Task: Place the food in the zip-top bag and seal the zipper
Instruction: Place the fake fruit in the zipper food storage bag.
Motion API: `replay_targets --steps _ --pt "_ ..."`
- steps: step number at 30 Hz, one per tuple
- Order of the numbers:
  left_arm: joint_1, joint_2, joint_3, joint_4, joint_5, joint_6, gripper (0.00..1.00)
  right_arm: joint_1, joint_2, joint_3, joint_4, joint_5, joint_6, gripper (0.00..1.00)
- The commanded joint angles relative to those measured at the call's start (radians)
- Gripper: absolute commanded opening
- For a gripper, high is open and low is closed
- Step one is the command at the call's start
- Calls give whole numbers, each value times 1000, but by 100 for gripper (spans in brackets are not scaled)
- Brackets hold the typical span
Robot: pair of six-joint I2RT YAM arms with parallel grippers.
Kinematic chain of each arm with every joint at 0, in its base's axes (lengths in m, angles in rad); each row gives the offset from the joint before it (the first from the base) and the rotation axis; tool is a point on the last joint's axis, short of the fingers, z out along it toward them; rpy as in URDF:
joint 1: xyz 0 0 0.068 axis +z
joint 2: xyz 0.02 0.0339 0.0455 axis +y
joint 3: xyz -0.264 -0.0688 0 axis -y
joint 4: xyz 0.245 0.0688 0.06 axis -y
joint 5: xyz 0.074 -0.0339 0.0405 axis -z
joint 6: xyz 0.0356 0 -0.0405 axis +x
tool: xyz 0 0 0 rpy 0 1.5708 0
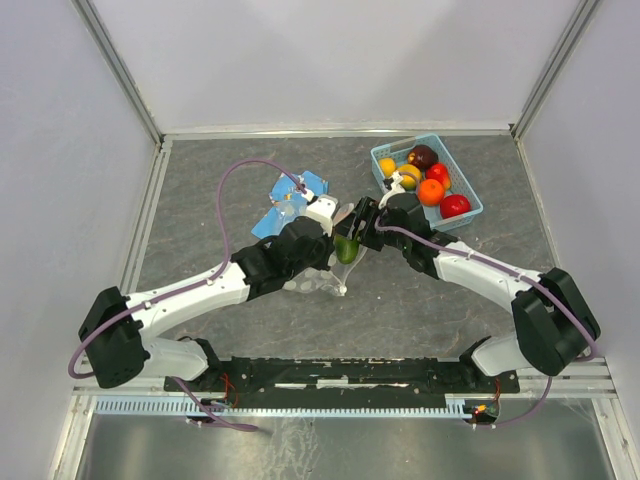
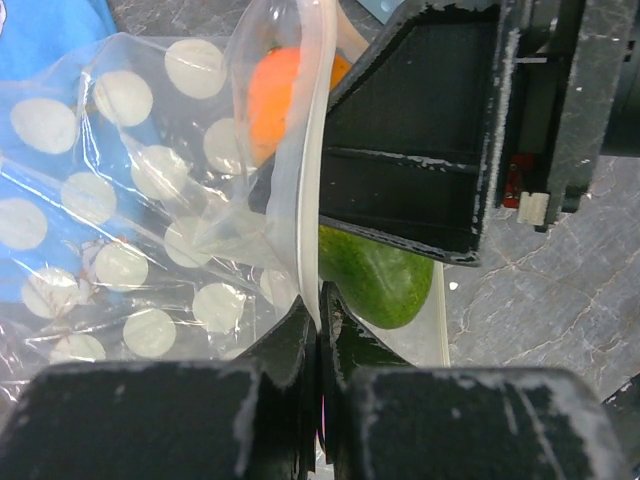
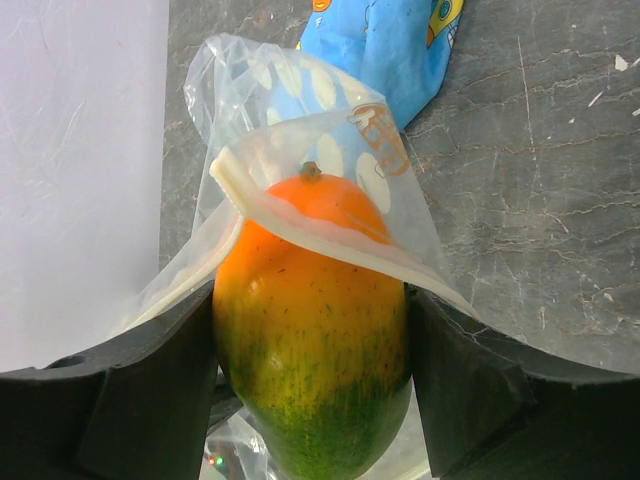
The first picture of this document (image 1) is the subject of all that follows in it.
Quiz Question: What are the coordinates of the light blue plastic basket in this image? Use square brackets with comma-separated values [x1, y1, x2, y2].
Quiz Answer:
[370, 134, 484, 232]

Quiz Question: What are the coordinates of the red yellow pear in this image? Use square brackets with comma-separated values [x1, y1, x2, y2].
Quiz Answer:
[425, 162, 451, 190]

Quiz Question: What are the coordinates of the light blue cable duct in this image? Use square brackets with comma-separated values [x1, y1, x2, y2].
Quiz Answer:
[93, 395, 472, 420]

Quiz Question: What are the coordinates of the green orange mango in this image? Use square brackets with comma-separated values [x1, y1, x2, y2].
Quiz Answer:
[334, 235, 360, 265]

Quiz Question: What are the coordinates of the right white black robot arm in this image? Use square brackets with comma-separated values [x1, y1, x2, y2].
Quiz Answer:
[334, 193, 601, 391]

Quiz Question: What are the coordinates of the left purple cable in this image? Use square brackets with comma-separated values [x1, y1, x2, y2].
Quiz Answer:
[67, 158, 309, 379]

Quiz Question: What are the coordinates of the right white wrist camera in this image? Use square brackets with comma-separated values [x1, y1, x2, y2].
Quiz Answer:
[378, 171, 406, 210]

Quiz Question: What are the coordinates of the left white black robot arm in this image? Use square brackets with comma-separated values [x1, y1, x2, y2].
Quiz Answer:
[79, 216, 333, 390]

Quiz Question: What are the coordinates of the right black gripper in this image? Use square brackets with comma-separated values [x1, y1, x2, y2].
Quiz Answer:
[334, 196, 408, 252]

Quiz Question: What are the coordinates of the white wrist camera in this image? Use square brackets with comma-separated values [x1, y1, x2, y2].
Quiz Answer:
[301, 188, 339, 224]
[378, 171, 406, 210]

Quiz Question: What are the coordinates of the bright red apple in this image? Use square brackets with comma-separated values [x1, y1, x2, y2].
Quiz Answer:
[439, 194, 472, 219]

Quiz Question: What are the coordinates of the yellow round fruit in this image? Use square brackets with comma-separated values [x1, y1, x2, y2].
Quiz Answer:
[397, 163, 422, 191]

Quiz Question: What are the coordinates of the blue patterned cloth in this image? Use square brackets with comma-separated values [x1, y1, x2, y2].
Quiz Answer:
[251, 171, 329, 239]

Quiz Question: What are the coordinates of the clear dotted zip bag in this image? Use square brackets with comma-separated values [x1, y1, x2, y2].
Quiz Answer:
[283, 203, 368, 297]

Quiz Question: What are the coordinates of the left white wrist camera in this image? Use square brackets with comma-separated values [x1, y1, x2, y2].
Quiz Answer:
[301, 188, 339, 224]

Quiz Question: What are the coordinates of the dark red apple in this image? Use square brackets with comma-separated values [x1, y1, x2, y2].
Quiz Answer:
[407, 145, 439, 172]

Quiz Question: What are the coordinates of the orange tangerine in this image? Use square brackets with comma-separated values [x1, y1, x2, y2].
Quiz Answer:
[416, 179, 446, 207]

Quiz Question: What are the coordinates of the small yellow lemon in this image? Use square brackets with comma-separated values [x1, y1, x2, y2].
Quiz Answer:
[378, 157, 396, 178]

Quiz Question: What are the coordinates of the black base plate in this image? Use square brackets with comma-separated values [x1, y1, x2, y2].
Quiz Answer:
[186, 357, 520, 408]

